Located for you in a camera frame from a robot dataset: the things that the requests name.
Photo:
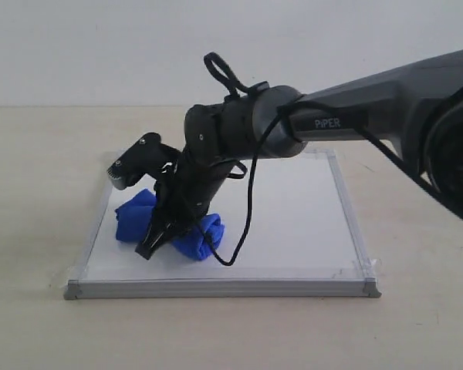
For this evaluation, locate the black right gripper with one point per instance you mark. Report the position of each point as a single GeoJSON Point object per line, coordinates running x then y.
{"type": "Point", "coordinates": [184, 192]}

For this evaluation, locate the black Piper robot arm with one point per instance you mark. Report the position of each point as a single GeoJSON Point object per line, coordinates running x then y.
{"type": "Point", "coordinates": [412, 114]}

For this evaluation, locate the white board with aluminium frame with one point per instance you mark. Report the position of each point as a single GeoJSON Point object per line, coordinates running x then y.
{"type": "Point", "coordinates": [293, 233]}

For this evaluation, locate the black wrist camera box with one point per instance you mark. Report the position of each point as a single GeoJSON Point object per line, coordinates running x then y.
{"type": "Point", "coordinates": [137, 162]}

